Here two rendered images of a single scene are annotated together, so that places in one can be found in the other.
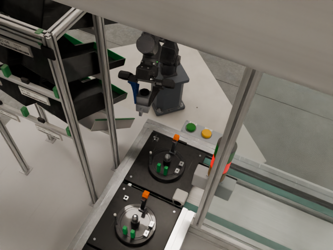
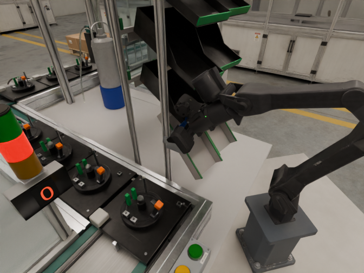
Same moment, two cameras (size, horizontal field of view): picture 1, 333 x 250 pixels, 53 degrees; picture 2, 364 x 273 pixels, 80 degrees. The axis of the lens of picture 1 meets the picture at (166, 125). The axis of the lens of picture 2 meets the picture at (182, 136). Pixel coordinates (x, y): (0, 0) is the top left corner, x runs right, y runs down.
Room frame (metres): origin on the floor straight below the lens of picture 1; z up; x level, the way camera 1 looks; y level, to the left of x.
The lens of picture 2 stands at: (0.86, -0.40, 1.61)
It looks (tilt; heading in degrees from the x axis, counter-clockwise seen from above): 37 degrees down; 103
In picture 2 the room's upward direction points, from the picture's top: straight up
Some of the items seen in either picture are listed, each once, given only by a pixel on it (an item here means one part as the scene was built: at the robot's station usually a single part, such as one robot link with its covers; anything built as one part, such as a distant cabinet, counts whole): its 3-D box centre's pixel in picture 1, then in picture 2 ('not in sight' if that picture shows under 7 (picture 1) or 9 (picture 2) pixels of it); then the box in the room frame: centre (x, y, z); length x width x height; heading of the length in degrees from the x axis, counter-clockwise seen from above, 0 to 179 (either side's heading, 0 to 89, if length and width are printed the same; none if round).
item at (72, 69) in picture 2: not in sight; (82, 62); (-0.36, 1.17, 1.01); 0.24 x 0.24 x 0.13; 70
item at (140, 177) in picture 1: (166, 166); (142, 212); (0.63, -0.01, 0.96); 0.24 x 0.24 x 0.02; 70
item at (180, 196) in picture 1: (180, 197); (99, 218); (0.51, -0.07, 0.97); 0.05 x 0.05 x 0.04; 70
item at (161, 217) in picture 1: (135, 220); (90, 171); (0.39, 0.07, 1.01); 0.24 x 0.24 x 0.13; 70
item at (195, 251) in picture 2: (191, 127); (195, 252); (0.83, -0.10, 0.96); 0.04 x 0.04 x 0.02
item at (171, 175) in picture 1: (166, 164); (142, 209); (0.63, -0.01, 0.98); 0.14 x 0.14 x 0.02
